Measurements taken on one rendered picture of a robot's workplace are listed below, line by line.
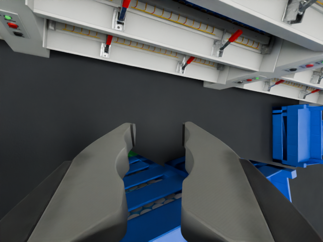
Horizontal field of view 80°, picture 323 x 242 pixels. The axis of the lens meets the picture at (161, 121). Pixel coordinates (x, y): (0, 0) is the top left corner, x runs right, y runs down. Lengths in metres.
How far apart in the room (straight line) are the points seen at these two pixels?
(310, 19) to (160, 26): 0.30
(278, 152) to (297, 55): 0.68
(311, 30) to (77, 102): 0.65
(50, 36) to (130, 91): 0.30
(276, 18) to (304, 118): 0.92
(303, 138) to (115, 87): 1.01
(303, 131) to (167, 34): 0.98
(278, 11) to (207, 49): 0.20
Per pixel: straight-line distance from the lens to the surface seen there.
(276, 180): 0.68
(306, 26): 0.51
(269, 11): 0.43
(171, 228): 0.24
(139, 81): 0.77
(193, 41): 0.55
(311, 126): 1.35
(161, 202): 0.32
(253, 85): 0.97
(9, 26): 0.58
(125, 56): 0.67
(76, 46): 0.66
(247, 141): 1.09
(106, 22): 0.48
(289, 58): 0.65
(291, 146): 1.17
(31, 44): 0.66
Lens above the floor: 0.72
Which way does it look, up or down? 66 degrees down
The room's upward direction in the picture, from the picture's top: 89 degrees clockwise
